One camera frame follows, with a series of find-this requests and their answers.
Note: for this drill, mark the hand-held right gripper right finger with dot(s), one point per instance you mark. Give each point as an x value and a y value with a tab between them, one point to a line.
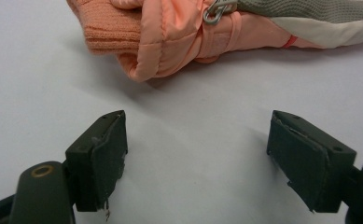
306	168

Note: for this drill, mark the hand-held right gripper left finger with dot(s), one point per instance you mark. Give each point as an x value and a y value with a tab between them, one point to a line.
98	161

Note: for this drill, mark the pink padded winter glove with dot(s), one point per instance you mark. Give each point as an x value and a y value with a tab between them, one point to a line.
176	37

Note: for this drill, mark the silver metal clip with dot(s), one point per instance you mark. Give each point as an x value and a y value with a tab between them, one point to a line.
214	14

